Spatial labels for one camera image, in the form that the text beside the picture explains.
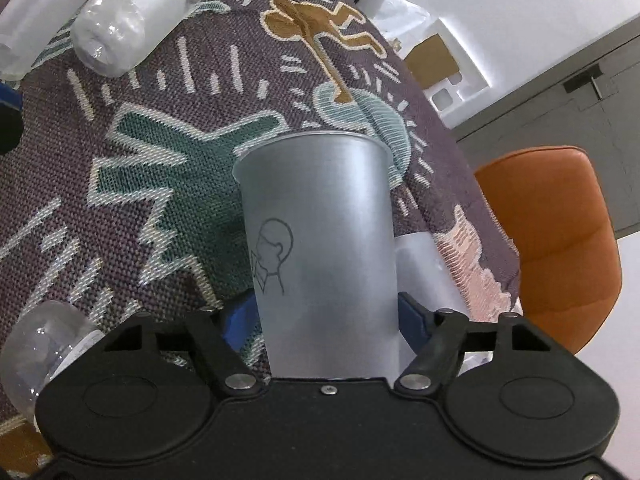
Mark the clear bottle yellow label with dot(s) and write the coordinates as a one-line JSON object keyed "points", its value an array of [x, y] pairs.
{"points": [[43, 342]]}

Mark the grey door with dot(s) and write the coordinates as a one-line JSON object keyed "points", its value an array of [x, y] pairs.
{"points": [[542, 113]]}

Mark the large frosted plastic cup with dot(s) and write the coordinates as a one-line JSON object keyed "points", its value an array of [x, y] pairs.
{"points": [[27, 26]]}

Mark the clear plastic jar white label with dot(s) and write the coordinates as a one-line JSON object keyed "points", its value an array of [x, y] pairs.
{"points": [[112, 37]]}

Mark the orange leather chair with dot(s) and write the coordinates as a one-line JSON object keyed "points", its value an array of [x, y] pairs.
{"points": [[550, 203]]}

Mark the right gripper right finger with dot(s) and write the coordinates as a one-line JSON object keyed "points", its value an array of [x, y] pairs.
{"points": [[437, 338]]}

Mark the patterned woven tablecloth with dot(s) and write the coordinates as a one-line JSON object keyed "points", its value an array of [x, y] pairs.
{"points": [[118, 195]]}

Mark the grey frosted cup with drawing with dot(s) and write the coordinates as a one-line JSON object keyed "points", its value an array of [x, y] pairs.
{"points": [[319, 228]]}

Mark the brown cardboard piece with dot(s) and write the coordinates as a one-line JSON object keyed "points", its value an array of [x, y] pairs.
{"points": [[431, 62]]}

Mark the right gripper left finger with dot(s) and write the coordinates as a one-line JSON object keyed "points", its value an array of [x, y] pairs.
{"points": [[215, 341]]}

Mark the black door handle lock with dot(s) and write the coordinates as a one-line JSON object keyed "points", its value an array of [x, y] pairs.
{"points": [[587, 77]]}

